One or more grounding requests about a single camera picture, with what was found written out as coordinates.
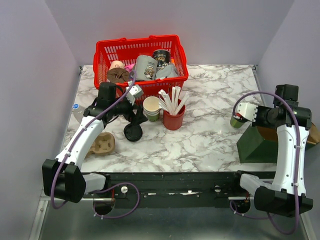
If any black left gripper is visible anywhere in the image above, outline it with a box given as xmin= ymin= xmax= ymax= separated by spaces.
xmin=110 ymin=93 xmax=149 ymax=127

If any green paper coffee cup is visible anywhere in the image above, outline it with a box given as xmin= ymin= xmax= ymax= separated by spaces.
xmin=229 ymin=115 xmax=248 ymax=129

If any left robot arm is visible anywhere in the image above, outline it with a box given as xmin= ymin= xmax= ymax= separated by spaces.
xmin=42 ymin=82 xmax=148 ymax=203

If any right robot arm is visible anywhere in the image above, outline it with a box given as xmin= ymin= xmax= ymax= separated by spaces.
xmin=230 ymin=84 xmax=313 ymax=218

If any brown paper bag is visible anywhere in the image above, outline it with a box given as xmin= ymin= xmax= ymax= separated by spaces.
xmin=257 ymin=123 xmax=320 ymax=147

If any stack of black cup lids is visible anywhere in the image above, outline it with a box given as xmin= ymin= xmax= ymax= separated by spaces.
xmin=123 ymin=123 xmax=143 ymax=142

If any stack of green paper cups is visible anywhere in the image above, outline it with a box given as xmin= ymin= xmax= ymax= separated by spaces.
xmin=143 ymin=96 xmax=161 ymax=122

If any red straw holder cup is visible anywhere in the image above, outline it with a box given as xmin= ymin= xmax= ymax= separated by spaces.
xmin=163 ymin=105 xmax=186 ymax=131

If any white wrapped straws bundle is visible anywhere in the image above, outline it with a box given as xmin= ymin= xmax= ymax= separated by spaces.
xmin=158 ymin=86 xmax=190 ymax=116

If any green bag holder stand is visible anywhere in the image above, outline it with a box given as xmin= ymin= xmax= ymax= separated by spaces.
xmin=237 ymin=125 xmax=312 ymax=166

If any brown cardboard cup carrier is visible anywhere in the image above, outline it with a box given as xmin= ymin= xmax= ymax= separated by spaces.
xmin=85 ymin=132 xmax=116 ymax=158

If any brown crumpled cloth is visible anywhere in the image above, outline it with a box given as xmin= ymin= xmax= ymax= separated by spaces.
xmin=106 ymin=67 xmax=130 ymax=84

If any grey printed cup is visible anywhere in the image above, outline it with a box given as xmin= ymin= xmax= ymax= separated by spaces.
xmin=133 ymin=55 xmax=157 ymax=81

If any grey cloth in basket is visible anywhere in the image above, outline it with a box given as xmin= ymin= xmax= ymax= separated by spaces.
xmin=155 ymin=64 xmax=179 ymax=79

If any beige cup in basket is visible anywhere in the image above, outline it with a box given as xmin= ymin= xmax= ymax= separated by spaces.
xmin=109 ymin=60 xmax=125 ymax=70

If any clear plastic water bottle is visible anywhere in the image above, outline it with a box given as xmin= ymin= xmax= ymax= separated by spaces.
xmin=72 ymin=103 xmax=86 ymax=123

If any black printed can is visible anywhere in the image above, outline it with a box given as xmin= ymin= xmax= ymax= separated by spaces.
xmin=152 ymin=49 xmax=171 ymax=71

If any red plastic shopping basket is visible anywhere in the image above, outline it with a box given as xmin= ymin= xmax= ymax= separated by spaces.
xmin=93 ymin=34 xmax=189 ymax=104

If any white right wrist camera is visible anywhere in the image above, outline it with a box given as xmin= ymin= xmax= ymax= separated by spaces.
xmin=236 ymin=103 xmax=259 ymax=123

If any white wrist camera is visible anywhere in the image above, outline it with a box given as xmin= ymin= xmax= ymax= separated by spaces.
xmin=236 ymin=103 xmax=259 ymax=123
xmin=125 ymin=85 xmax=144 ymax=105

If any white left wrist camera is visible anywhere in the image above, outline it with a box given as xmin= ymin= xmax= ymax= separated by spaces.
xmin=125 ymin=85 xmax=144 ymax=105

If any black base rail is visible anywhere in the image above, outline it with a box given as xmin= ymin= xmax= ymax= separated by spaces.
xmin=85 ymin=172 xmax=248 ymax=209

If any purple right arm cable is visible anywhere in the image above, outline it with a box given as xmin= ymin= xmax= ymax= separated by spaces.
xmin=229 ymin=91 xmax=301 ymax=235

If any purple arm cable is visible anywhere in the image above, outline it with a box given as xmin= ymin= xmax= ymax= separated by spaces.
xmin=229 ymin=91 xmax=301 ymax=235
xmin=49 ymin=70 xmax=141 ymax=220

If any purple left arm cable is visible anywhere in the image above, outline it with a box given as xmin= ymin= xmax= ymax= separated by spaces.
xmin=49 ymin=70 xmax=141 ymax=220

